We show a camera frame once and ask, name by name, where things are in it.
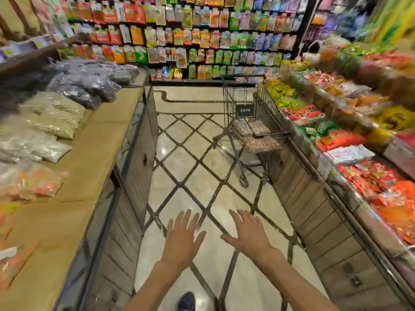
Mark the person's right hand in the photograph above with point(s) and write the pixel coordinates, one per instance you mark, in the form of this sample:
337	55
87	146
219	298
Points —
251	239

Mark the person's left hand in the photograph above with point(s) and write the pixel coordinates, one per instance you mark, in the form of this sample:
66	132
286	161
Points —
180	244

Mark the person's left thumb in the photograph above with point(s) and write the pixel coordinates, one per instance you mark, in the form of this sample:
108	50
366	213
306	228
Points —
199	239

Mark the person's right thumb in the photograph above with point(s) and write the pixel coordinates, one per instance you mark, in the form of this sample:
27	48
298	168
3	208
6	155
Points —
229	239

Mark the person's right forearm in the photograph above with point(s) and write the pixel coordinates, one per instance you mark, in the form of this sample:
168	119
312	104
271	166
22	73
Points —
291	281

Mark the person's left forearm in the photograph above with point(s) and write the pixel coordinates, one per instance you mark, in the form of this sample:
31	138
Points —
155	288

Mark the person's dark blue shoe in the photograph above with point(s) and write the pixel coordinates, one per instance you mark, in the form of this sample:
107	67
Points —
186	302

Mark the wooden display table with snacks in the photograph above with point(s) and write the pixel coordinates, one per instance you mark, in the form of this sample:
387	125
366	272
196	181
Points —
317	216

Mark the wooden display table with cardboard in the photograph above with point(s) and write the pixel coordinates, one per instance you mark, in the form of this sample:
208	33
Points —
129	178

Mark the brown box in cart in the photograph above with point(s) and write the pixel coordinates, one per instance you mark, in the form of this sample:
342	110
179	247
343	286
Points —
259	128

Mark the black sign on cart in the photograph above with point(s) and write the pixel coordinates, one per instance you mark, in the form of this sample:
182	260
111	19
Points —
244	111

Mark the white snack packet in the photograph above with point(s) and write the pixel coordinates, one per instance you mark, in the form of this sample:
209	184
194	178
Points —
350	153

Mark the pile of orange snack bags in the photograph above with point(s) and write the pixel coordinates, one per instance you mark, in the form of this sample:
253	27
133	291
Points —
338	139

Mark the pile of yellow green packets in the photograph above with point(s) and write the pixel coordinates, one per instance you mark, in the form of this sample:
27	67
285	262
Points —
280	90

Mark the pile of red orange packets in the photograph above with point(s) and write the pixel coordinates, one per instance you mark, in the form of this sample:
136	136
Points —
385	197

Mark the pile of orange pink packets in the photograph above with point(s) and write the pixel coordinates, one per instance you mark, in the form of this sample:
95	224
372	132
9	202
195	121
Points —
35	184

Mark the pile of white grain packets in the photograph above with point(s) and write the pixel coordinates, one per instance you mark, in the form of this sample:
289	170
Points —
35	147

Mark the pile of beige grain packets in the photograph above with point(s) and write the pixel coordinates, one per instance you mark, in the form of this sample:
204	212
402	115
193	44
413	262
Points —
55	114

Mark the pile of dark bean packets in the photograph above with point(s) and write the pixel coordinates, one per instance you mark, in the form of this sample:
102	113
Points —
87	84

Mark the pile of yellow snack bags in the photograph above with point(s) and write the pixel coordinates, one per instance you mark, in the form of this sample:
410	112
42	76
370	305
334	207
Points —
392	121

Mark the row of mixed snack packets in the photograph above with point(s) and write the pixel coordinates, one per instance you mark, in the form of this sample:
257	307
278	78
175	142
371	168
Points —
356	74

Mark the shelf of purple blue goods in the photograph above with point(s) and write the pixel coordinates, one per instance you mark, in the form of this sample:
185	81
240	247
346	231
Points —
343	19

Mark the wooden shelf with price tags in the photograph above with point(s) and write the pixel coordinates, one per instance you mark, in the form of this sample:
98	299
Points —
29	45

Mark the wall rack of hanging packets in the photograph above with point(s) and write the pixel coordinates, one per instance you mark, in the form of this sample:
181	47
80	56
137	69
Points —
194	35

